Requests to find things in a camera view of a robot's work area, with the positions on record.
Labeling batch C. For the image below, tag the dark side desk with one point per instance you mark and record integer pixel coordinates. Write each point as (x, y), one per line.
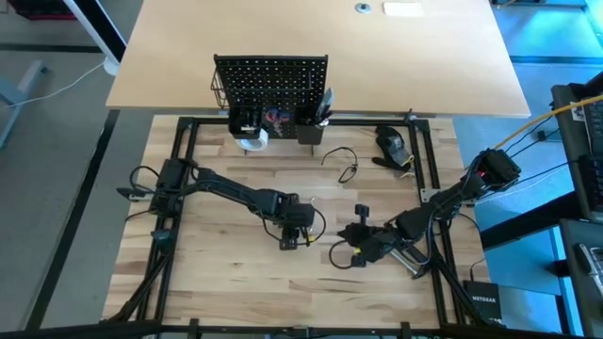
(572, 141)

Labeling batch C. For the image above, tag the black Netgear network switch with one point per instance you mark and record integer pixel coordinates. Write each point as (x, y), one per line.
(483, 301)

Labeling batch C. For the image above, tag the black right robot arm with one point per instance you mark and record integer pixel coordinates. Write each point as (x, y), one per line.
(452, 198)

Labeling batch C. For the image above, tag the white desk leg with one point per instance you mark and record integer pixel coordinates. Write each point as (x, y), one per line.
(92, 33)

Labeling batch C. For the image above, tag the black plastic pegboard bin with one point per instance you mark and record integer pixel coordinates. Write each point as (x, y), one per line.
(235, 134)
(308, 136)

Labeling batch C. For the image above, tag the red and blue scissors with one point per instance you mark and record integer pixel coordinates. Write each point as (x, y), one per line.
(274, 115)

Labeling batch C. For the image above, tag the grey handheld device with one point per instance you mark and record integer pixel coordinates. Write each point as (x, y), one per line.
(589, 263)

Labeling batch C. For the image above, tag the black aluminium table frame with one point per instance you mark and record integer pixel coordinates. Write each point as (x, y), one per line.
(118, 329)

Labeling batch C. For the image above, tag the black keyboard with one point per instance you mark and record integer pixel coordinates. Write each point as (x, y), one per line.
(596, 179)

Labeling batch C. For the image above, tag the black grey work glove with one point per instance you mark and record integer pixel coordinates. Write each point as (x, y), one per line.
(393, 146)

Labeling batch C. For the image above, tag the silver and black C-clamp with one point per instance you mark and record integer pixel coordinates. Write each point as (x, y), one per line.
(406, 262)

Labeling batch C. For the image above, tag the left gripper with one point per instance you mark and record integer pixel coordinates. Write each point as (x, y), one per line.
(297, 214)

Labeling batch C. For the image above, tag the black metal pegboard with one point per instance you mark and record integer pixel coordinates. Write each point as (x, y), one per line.
(271, 85)

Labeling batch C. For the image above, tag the grey metal table base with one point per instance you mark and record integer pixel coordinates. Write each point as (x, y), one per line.
(14, 94)

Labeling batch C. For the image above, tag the black and red crate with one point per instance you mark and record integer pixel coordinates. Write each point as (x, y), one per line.
(37, 9)

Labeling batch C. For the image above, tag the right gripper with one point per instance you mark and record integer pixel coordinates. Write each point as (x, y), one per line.
(372, 240)

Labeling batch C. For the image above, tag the white tape roll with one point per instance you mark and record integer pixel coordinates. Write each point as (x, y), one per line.
(259, 142)

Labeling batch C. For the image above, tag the grey metal tool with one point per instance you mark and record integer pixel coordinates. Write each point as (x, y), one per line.
(326, 101)

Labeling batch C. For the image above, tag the white card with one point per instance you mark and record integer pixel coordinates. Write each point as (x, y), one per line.
(402, 9)

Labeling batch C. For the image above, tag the light wooden desk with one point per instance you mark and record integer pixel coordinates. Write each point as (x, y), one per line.
(330, 47)

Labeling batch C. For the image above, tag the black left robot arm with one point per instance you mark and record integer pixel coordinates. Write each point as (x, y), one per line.
(226, 186)

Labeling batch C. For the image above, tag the silver desk grommet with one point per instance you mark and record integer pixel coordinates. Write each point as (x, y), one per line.
(363, 8)

